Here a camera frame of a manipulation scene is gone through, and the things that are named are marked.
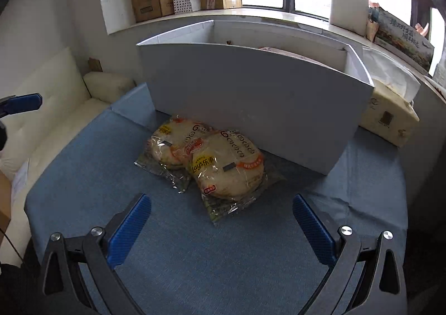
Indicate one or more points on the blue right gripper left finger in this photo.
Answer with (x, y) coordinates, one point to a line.
(124, 228)

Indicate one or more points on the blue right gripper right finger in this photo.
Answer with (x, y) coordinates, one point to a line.
(319, 229)

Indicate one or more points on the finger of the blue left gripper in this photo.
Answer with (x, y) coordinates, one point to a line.
(20, 104)

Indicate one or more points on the cream sofa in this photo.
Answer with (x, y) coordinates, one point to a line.
(70, 102)

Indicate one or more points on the blue table cloth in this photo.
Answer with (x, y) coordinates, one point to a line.
(256, 261)

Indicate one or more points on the lays chip bag rear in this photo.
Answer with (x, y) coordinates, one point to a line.
(163, 153)

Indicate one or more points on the lays chip bag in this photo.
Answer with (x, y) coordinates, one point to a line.
(230, 171)
(163, 153)

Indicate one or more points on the lays chip bag front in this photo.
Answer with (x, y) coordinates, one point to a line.
(230, 171)

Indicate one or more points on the tissue pack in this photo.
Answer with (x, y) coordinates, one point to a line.
(390, 113)

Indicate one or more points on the white storage box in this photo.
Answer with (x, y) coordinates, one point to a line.
(213, 71)

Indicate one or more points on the printed landscape box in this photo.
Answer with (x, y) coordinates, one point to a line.
(402, 40)

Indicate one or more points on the white box on sill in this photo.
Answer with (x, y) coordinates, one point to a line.
(350, 15)

